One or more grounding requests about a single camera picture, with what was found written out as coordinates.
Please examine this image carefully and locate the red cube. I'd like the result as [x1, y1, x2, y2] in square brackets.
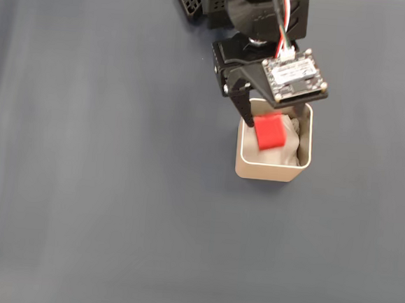
[251, 110, 289, 153]

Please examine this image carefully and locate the dark blue mat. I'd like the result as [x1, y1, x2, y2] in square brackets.
[0, 0, 405, 303]

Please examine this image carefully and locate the white crumpled tissue paper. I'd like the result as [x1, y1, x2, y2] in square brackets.
[240, 108, 304, 167]

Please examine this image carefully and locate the camera circuit board with mount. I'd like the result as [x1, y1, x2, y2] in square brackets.
[227, 42, 333, 110]

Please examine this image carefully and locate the multicolour camera cable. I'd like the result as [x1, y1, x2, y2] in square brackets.
[264, 0, 301, 61]

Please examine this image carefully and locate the beige square box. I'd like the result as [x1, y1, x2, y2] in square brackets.
[234, 96, 316, 185]

